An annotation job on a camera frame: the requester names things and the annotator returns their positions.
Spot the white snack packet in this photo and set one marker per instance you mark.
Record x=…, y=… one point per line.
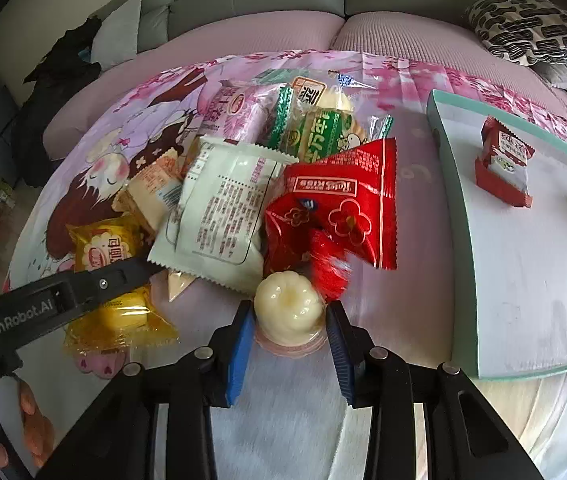
x=218, y=200

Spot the green-edged clear cracker packet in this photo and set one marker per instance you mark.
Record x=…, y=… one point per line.
x=323, y=130

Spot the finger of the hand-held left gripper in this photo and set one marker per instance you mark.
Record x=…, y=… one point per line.
x=113, y=280

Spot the yellow cake packet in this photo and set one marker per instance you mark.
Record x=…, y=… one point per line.
x=108, y=245

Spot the large red snack packet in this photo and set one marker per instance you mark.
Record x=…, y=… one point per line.
x=343, y=195

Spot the teal-rimmed white tray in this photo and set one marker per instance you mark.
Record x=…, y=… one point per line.
x=513, y=270

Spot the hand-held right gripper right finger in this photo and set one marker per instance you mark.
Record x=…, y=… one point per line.
x=339, y=355

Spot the orange-label rice cracker packet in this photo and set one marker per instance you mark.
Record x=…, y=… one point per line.
x=313, y=92

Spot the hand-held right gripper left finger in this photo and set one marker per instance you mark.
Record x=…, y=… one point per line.
x=236, y=355

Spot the black and white patterned pillow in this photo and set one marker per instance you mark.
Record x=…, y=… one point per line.
x=528, y=25

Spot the pink printed blanket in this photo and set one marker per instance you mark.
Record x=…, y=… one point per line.
x=413, y=270

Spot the light grey pillow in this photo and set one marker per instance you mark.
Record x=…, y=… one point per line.
x=121, y=35

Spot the small red snack packet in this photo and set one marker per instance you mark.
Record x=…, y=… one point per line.
x=506, y=160

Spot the clear sandwich cake packet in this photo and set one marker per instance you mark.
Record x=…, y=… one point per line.
x=148, y=192

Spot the white jelly cup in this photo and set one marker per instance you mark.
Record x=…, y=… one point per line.
x=288, y=305

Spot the black clothing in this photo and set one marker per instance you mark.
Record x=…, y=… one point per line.
x=58, y=85

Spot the pink snack packet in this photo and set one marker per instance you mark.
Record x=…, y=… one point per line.
x=233, y=115

